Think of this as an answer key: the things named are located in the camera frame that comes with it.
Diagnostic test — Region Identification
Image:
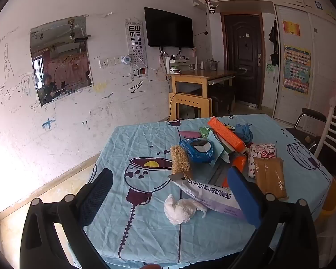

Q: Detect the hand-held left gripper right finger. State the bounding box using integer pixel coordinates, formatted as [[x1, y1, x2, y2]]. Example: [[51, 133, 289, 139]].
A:
[[227, 167, 318, 269]]

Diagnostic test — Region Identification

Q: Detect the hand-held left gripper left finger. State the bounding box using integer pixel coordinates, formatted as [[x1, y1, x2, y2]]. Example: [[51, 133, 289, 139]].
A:
[[20, 168, 114, 269]]

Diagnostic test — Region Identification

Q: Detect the small orange packet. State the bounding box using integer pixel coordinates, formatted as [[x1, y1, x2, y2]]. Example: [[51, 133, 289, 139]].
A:
[[222, 153, 247, 187]]

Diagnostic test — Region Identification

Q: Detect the polka dot tissue pack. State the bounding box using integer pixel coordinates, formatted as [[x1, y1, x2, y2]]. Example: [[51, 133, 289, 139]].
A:
[[248, 143, 278, 180]]

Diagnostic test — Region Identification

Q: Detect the pale teal paper sleeve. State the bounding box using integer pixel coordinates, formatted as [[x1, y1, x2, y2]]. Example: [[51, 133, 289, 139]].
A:
[[206, 130, 230, 167]]

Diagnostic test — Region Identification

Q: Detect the blue plastic wrapper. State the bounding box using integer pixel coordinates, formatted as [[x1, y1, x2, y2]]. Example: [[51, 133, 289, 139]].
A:
[[179, 139, 215, 163]]

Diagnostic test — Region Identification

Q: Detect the yellow bin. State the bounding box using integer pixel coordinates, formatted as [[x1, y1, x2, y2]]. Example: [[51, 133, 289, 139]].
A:
[[315, 178, 336, 222]]

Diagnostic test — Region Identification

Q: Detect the brown biscuit packet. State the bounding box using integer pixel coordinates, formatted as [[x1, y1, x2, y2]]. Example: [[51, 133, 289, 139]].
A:
[[253, 157, 287, 201]]

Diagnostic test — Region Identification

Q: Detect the purple and white foil packet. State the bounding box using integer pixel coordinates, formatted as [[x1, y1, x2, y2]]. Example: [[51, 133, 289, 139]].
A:
[[168, 172, 245, 219]]

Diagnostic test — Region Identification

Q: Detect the crumpled white tissue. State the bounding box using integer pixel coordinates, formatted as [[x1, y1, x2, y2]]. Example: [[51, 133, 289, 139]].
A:
[[164, 194, 208, 225]]

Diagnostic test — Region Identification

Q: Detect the blue cloth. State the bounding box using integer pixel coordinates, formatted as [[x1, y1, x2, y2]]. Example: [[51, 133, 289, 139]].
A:
[[234, 123, 254, 144]]

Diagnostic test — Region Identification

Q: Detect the long orange box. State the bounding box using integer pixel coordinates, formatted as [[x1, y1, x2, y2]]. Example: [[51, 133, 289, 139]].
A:
[[207, 116, 248, 154]]

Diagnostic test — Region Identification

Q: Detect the light blue printed tablecloth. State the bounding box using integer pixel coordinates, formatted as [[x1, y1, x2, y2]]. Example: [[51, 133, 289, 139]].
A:
[[82, 114, 334, 269]]

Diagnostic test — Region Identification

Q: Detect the dry instant noodle block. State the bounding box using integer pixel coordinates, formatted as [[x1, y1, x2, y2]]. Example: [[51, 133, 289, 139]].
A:
[[171, 145, 191, 174]]

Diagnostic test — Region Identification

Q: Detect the pink oval case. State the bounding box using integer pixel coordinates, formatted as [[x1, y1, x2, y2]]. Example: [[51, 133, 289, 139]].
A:
[[179, 130, 202, 139]]

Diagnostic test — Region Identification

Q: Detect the dark brown leather armchair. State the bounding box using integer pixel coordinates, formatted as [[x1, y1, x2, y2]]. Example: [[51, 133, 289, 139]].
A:
[[286, 108, 336, 174]]

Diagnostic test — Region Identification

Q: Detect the white chair with orange seat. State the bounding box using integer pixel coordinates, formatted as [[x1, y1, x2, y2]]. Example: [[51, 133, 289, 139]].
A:
[[314, 107, 336, 157]]

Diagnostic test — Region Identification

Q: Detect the dark brown stool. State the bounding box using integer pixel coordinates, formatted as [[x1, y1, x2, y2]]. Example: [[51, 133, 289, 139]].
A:
[[211, 85, 236, 115]]

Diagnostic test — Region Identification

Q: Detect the wooden desk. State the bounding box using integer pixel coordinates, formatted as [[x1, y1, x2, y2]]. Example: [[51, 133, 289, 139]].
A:
[[165, 70, 237, 121]]

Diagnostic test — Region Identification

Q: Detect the dark brown door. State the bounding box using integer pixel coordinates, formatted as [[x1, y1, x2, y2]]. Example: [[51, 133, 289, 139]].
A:
[[221, 13, 265, 107]]

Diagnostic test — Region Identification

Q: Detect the white desktop shelf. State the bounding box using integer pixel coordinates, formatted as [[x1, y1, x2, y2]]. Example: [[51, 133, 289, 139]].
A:
[[168, 56, 198, 72]]

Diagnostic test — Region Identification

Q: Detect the eye chart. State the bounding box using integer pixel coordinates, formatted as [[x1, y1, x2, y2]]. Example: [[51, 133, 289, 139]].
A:
[[125, 19, 148, 79]]

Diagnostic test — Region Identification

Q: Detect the hanging dark bag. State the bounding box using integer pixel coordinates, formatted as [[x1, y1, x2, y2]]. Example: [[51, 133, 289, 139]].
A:
[[269, 20, 279, 65]]

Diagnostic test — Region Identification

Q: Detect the small yellow red poster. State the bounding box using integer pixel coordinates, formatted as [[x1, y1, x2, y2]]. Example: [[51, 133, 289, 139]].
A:
[[283, 20, 301, 36]]

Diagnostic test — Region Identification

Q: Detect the white wall outlet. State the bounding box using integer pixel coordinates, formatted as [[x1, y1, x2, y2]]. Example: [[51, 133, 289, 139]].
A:
[[99, 57, 121, 68]]

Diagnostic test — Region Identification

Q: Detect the wall mirror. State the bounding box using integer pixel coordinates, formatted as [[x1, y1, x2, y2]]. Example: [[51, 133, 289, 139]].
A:
[[30, 15, 94, 106]]

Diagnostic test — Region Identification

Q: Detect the colourful grid wall poster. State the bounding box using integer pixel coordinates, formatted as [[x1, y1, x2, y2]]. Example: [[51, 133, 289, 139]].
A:
[[282, 44, 311, 96]]

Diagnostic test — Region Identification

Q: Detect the black wall television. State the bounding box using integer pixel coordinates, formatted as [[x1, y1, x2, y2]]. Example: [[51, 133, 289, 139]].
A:
[[144, 7, 194, 48]]

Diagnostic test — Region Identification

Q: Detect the white security camera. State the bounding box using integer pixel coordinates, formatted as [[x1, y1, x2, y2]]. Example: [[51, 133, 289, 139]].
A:
[[206, 1, 219, 15]]

